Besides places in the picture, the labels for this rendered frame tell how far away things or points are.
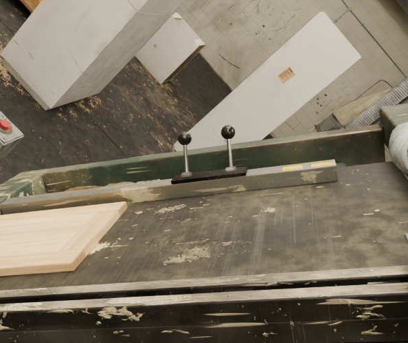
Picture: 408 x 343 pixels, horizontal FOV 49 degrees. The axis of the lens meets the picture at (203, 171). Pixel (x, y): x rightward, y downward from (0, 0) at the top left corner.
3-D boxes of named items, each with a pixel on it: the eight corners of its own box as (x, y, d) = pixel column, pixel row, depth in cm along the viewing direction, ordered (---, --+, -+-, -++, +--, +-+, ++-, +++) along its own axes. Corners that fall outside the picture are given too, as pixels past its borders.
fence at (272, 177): (13, 209, 135) (9, 197, 134) (336, 173, 113) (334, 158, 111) (3, 216, 131) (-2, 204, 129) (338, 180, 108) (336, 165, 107)
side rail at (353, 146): (59, 196, 160) (50, 167, 157) (382, 158, 134) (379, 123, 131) (50, 203, 155) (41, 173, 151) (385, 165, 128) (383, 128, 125)
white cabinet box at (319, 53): (185, 134, 545) (320, 11, 471) (217, 169, 550) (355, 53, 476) (171, 146, 489) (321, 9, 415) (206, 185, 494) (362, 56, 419)
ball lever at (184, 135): (182, 182, 120) (179, 134, 123) (195, 180, 119) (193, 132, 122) (178, 180, 116) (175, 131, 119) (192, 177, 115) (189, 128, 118)
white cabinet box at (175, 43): (142, 50, 630) (177, 12, 604) (170, 80, 634) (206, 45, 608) (131, 51, 588) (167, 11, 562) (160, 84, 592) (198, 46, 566)
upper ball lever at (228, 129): (225, 177, 117) (221, 128, 120) (240, 175, 116) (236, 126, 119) (223, 174, 113) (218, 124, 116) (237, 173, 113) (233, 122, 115)
